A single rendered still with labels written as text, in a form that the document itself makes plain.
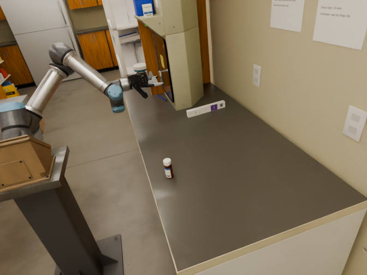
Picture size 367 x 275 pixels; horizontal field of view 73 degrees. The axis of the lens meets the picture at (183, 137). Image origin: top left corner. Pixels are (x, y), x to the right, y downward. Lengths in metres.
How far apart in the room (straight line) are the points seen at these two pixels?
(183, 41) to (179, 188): 0.87
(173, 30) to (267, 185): 0.97
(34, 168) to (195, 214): 0.77
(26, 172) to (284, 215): 1.09
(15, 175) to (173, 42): 1.04
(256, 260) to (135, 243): 1.31
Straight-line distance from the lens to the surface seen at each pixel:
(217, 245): 0.86
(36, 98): 1.59
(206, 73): 2.05
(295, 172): 1.13
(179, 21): 1.52
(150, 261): 2.00
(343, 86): 1.06
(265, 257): 0.96
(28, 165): 1.31
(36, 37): 6.51
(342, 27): 1.04
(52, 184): 1.33
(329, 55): 1.09
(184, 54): 1.56
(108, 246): 2.15
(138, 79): 1.55
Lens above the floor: 1.65
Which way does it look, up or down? 32 degrees down
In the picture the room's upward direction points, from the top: 8 degrees counter-clockwise
